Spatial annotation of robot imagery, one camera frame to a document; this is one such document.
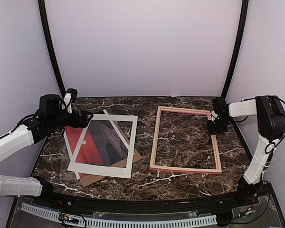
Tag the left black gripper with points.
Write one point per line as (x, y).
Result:
(83, 123)

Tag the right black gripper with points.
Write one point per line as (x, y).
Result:
(213, 131)

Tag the white mat board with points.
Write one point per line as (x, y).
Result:
(84, 142)

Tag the pink wooden picture frame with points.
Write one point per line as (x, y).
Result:
(153, 166)

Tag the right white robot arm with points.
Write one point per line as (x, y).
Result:
(270, 113)

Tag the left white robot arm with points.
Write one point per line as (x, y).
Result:
(54, 113)

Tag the red and grey photo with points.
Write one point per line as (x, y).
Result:
(99, 142)

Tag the brown cardboard backing board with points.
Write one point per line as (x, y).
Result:
(89, 179)

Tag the right small circuit board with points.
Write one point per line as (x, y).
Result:
(245, 213)

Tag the small circuit board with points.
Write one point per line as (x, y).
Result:
(67, 218)
(245, 213)

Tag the left small circuit board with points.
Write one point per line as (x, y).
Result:
(67, 218)

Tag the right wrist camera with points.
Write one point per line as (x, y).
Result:
(219, 105)

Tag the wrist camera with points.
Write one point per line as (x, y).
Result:
(219, 105)
(69, 98)

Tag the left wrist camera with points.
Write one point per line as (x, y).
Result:
(69, 98)

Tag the black front rail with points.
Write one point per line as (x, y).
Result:
(208, 204)

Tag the white slotted cable duct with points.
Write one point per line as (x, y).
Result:
(90, 222)

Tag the left black enclosure post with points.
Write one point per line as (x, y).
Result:
(50, 46)

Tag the black enclosure post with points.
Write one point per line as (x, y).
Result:
(50, 46)
(236, 49)

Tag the right black enclosure post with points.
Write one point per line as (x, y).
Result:
(236, 49)

